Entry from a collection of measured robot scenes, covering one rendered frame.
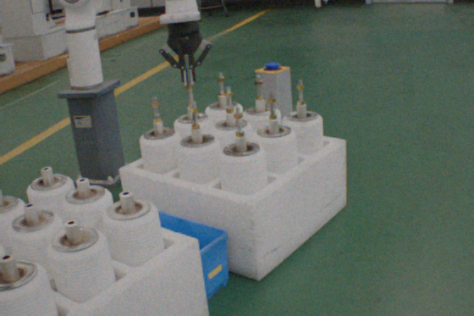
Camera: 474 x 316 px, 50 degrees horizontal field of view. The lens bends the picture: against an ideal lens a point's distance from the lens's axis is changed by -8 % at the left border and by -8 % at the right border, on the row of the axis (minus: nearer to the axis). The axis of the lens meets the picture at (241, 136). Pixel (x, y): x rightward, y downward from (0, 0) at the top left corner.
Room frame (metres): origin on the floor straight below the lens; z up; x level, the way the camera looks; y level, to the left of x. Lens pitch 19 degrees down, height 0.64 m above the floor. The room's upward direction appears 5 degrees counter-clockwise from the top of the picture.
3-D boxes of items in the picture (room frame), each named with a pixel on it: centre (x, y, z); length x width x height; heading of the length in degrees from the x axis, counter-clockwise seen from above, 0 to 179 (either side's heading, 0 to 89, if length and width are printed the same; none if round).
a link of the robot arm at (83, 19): (1.55, 0.44, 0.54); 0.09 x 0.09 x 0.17; 4
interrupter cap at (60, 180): (0.94, 0.38, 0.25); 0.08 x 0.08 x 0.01
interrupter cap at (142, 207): (0.80, 0.20, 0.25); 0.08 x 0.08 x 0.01
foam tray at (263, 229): (1.20, 0.02, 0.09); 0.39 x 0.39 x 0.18; 51
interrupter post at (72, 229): (0.70, 0.27, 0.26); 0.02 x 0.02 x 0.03
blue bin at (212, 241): (0.98, 0.19, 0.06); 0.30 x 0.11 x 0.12; 53
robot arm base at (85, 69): (1.55, 0.44, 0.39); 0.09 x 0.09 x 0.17; 72
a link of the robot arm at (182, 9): (1.25, 0.11, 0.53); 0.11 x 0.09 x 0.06; 0
